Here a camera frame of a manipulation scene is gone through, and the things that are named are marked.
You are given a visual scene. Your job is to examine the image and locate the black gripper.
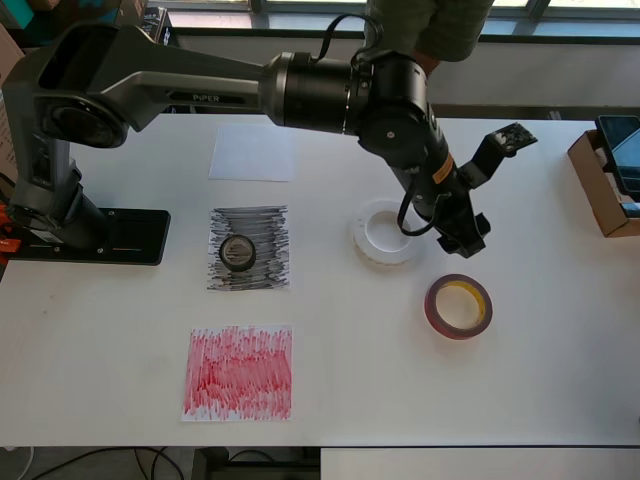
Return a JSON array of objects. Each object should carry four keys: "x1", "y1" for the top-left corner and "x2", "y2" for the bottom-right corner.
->
[{"x1": 433, "y1": 183, "x2": 491, "y2": 260}]

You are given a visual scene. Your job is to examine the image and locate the red 3M tape roll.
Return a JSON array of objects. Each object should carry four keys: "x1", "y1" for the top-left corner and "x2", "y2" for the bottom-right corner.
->
[{"x1": 424, "y1": 273, "x2": 494, "y2": 341}]

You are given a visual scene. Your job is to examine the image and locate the white tape roll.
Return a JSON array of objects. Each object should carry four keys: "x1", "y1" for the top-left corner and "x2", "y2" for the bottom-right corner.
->
[{"x1": 349, "y1": 198, "x2": 426, "y2": 269}]

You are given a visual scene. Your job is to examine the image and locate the black tape roll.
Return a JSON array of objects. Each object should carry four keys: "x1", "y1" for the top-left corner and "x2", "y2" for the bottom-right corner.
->
[{"x1": 218, "y1": 233, "x2": 257, "y2": 274}]

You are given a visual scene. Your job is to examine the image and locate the open brown cardboard box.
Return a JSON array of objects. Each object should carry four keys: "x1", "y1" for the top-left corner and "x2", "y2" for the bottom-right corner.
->
[{"x1": 567, "y1": 128, "x2": 640, "y2": 239}]

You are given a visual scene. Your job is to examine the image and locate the black scribbled paper sheet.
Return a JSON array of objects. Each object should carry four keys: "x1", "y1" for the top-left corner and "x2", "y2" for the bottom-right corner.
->
[{"x1": 206, "y1": 203, "x2": 291, "y2": 292}]

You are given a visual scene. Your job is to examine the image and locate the white panel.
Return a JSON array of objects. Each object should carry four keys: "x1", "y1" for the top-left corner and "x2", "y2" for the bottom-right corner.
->
[{"x1": 319, "y1": 447, "x2": 640, "y2": 480}]

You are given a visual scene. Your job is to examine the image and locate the person in dark shirt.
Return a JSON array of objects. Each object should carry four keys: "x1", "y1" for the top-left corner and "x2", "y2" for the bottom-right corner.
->
[{"x1": 363, "y1": 0, "x2": 496, "y2": 76}]

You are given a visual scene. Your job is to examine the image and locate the blank white paper sheet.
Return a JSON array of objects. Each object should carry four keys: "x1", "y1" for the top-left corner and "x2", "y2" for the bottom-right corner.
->
[{"x1": 208, "y1": 124, "x2": 296, "y2": 183}]

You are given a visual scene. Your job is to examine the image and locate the red scribbled paper sheet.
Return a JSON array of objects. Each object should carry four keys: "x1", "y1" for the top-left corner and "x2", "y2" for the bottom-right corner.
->
[{"x1": 180, "y1": 324, "x2": 294, "y2": 424}]

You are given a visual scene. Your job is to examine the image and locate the black box white letters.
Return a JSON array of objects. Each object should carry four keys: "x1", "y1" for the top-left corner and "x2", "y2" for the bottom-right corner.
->
[{"x1": 141, "y1": 5, "x2": 174, "y2": 45}]

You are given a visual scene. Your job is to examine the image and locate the orange clamp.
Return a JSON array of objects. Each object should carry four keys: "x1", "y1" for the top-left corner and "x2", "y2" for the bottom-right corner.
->
[{"x1": 0, "y1": 202, "x2": 22, "y2": 256}]

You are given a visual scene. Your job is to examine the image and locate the teal box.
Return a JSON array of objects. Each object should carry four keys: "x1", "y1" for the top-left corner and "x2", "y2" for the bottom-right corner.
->
[{"x1": 9, "y1": 0, "x2": 36, "y2": 29}]

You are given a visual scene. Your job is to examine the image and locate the tall GX760A cardboard box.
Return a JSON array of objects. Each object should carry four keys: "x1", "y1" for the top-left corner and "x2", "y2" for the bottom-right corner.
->
[{"x1": 0, "y1": 23, "x2": 26, "y2": 179}]

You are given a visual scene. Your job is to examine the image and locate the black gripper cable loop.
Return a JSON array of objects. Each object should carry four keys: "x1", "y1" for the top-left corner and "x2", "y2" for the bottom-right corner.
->
[{"x1": 397, "y1": 164, "x2": 444, "y2": 237}]

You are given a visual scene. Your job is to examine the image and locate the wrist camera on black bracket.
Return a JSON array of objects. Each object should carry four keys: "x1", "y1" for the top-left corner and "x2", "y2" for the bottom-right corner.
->
[{"x1": 457, "y1": 122, "x2": 540, "y2": 190}]

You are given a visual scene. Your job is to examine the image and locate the black arm joint cable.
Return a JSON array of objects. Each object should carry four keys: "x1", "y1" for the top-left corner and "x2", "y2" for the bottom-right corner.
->
[{"x1": 319, "y1": 13, "x2": 386, "y2": 64}]

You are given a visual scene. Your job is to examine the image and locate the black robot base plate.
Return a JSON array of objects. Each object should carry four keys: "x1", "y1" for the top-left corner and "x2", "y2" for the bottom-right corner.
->
[{"x1": 4, "y1": 208, "x2": 171, "y2": 266}]

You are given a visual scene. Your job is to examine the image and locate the black table frame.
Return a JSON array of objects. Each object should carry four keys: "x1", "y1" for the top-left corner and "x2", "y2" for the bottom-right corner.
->
[{"x1": 192, "y1": 447, "x2": 321, "y2": 480}]

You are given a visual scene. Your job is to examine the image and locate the black floor cable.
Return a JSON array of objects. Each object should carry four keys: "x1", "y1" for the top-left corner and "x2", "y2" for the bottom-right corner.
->
[{"x1": 29, "y1": 446, "x2": 176, "y2": 480}]

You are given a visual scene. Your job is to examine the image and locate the white floor cable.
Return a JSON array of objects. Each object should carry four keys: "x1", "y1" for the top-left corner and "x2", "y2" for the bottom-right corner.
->
[{"x1": 0, "y1": 443, "x2": 36, "y2": 480}]

